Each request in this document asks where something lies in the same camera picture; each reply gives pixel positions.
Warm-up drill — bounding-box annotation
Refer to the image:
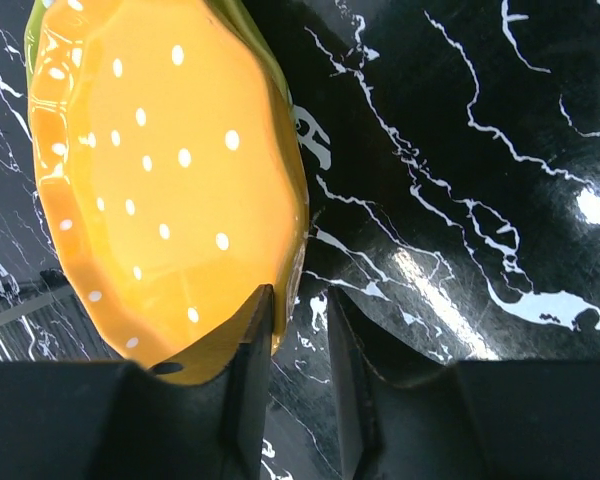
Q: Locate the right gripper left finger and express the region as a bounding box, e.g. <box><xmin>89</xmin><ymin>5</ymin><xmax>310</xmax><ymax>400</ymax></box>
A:
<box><xmin>0</xmin><ymin>285</ymin><xmax>273</xmax><ymax>479</ymax></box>

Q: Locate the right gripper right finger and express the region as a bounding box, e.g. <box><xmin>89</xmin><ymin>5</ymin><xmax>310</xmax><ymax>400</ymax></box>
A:
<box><xmin>327</xmin><ymin>288</ymin><xmax>600</xmax><ymax>479</ymax></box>

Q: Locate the orange dotted plate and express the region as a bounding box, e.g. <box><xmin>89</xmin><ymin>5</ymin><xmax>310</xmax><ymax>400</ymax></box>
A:
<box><xmin>28</xmin><ymin>0</ymin><xmax>311</xmax><ymax>386</ymax></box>

